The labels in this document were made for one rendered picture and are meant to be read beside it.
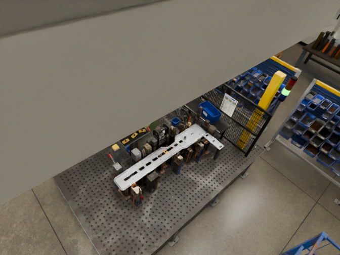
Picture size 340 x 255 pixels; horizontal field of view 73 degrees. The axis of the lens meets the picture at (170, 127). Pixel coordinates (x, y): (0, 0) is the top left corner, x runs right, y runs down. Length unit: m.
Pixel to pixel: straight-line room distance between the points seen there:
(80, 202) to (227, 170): 1.88
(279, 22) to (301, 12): 0.03
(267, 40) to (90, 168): 3.01
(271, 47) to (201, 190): 2.85
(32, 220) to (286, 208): 3.70
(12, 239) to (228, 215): 2.91
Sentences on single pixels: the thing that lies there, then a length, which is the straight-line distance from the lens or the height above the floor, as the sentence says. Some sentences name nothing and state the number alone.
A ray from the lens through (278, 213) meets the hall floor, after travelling 4.11.
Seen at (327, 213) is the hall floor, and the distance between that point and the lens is 4.58.
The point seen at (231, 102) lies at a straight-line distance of 3.14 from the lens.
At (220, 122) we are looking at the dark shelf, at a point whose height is 1.03.
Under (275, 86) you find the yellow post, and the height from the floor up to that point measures 1.87.
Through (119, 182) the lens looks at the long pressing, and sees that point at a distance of 2.62.
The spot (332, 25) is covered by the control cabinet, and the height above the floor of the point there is 0.85.
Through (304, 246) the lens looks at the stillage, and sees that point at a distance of 3.39.
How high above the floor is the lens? 3.31
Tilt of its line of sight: 48 degrees down
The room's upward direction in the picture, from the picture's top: 9 degrees clockwise
